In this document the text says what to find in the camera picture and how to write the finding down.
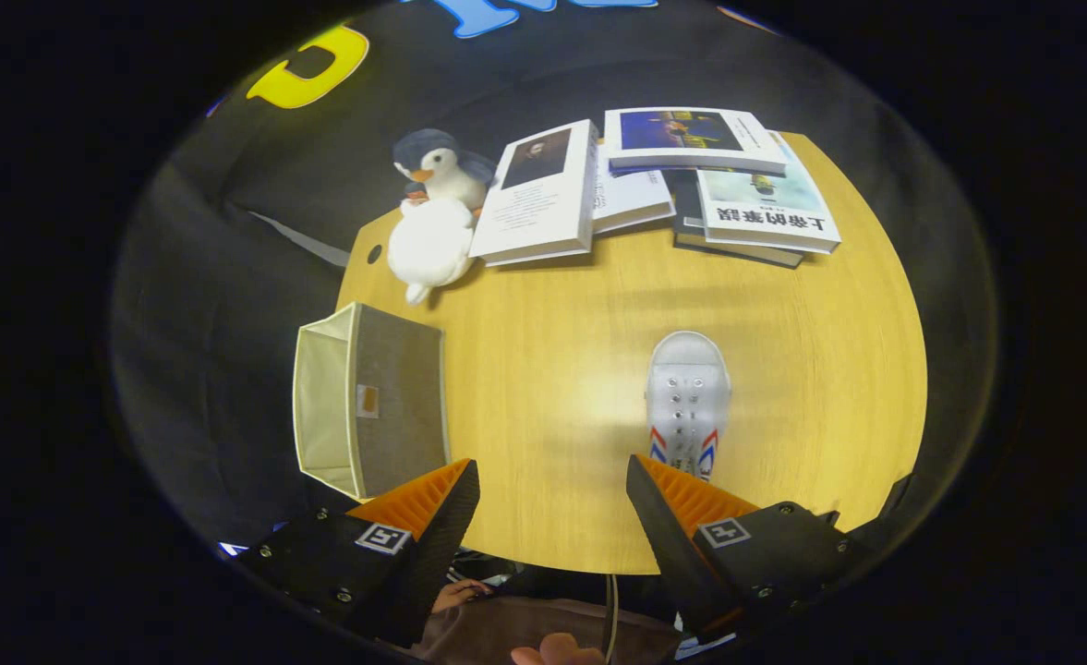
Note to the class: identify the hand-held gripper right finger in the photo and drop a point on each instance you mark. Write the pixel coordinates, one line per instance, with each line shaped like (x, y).
(677, 554)

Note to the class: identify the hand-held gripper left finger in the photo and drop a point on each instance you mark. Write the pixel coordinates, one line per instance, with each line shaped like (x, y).
(432, 554)

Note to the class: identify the grey fabric storage box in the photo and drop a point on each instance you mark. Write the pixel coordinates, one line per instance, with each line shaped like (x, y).
(400, 397)

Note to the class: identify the white striped canvas shoe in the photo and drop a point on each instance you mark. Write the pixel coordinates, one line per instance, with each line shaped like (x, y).
(688, 388)

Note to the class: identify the person's brown clothing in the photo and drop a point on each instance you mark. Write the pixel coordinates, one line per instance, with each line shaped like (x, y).
(506, 623)

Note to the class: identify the white round plush toy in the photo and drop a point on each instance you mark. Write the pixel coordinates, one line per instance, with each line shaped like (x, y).
(432, 245)

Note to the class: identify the dark cover book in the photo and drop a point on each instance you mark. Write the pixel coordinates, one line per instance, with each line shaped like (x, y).
(686, 208)

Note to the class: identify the pale green cover book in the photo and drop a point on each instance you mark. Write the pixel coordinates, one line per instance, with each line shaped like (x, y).
(765, 212)

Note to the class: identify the white book with portrait cover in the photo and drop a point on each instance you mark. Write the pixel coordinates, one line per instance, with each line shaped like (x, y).
(538, 203)

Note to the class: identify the penguin plush toy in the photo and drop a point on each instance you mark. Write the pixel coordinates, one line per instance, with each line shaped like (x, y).
(441, 166)

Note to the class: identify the book with blue picture cover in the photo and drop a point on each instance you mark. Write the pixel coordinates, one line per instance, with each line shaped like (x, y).
(691, 139)

